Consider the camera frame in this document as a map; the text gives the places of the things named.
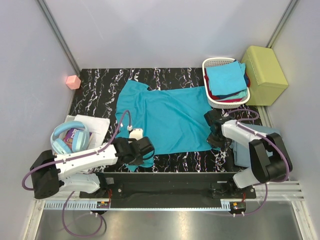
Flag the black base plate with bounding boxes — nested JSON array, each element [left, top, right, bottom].
[[79, 172, 257, 200]]

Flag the light blue shirt in basket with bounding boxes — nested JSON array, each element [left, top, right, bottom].
[[206, 61, 247, 96]]

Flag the folded grey-blue t shirt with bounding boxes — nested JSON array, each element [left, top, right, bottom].
[[230, 123, 281, 168]]

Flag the red shirt in basket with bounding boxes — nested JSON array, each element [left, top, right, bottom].
[[204, 73, 248, 103]]

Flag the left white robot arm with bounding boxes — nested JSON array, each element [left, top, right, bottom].
[[30, 137, 155, 200]]

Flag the green storage box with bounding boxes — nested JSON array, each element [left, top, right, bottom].
[[241, 45, 289, 106]]

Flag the purple cable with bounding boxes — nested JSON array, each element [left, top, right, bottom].
[[223, 108, 292, 216], [21, 109, 133, 237]]

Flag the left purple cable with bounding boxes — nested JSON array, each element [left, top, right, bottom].
[[21, 109, 133, 237]]

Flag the white perforated laundry basket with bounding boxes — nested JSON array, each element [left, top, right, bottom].
[[202, 57, 251, 109]]

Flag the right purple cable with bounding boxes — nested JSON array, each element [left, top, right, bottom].
[[223, 108, 292, 216]]

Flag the stack of papers and books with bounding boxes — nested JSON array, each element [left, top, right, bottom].
[[64, 114, 110, 150]]

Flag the aluminium rail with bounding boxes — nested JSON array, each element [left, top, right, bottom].
[[33, 180, 305, 201]]

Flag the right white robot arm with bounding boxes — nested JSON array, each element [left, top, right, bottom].
[[204, 109, 293, 199]]

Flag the pink cube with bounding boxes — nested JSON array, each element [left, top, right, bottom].
[[65, 75, 82, 90]]

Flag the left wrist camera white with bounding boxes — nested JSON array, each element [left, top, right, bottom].
[[127, 125, 144, 140]]

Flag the light blue headphones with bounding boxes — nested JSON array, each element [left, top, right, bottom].
[[50, 121, 91, 154]]

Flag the teal t shirt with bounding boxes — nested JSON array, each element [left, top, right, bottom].
[[115, 80, 212, 155]]

